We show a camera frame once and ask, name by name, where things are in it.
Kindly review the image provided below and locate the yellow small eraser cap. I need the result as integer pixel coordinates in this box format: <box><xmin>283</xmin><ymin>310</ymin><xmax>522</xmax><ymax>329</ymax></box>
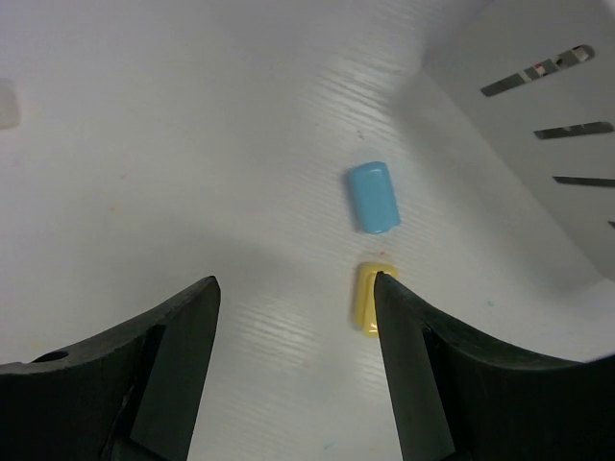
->
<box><xmin>353</xmin><ymin>261</ymin><xmax>398</xmax><ymax>337</ymax></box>

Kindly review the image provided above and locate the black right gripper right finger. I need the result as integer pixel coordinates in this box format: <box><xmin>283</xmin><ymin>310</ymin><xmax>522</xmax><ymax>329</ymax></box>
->
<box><xmin>374</xmin><ymin>273</ymin><xmax>614</xmax><ymax>460</ymax></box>

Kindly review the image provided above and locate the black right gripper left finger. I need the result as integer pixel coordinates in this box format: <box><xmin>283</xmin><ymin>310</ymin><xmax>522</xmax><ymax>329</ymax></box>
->
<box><xmin>1</xmin><ymin>277</ymin><xmax>221</xmax><ymax>460</ymax></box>

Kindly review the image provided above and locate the blue small eraser cap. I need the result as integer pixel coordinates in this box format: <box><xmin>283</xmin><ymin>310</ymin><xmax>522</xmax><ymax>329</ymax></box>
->
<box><xmin>346</xmin><ymin>161</ymin><xmax>401</xmax><ymax>234</ymax></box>

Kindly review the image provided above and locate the white black desk organizer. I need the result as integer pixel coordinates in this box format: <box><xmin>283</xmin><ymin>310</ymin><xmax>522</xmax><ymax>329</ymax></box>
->
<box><xmin>400</xmin><ymin>1</ymin><xmax>614</xmax><ymax>284</ymax></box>

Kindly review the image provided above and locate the yellow pencil-shaped highlighter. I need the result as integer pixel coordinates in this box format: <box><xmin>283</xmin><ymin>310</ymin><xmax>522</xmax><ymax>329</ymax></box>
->
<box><xmin>0</xmin><ymin>78</ymin><xmax>21</xmax><ymax>130</ymax></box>

